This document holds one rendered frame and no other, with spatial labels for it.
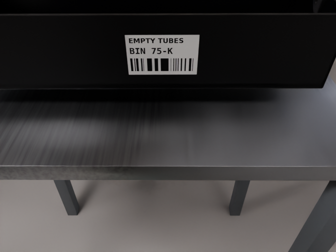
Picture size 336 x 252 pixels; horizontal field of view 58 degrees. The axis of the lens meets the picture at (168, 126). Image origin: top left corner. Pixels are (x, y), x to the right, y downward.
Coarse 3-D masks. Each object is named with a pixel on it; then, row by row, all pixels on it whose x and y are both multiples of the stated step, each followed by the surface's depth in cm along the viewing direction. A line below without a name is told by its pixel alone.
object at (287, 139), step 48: (0, 96) 50; (48, 96) 50; (96, 96) 50; (144, 96) 50; (192, 96) 50; (240, 96) 50; (288, 96) 50; (0, 144) 42; (48, 144) 42; (96, 144) 42; (144, 144) 42; (192, 144) 42; (240, 144) 42; (288, 144) 42; (240, 192) 112
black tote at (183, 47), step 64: (0, 0) 52; (64, 0) 52; (128, 0) 52; (192, 0) 52; (256, 0) 52; (0, 64) 42; (64, 64) 42; (128, 64) 42; (192, 64) 42; (256, 64) 42; (320, 64) 42
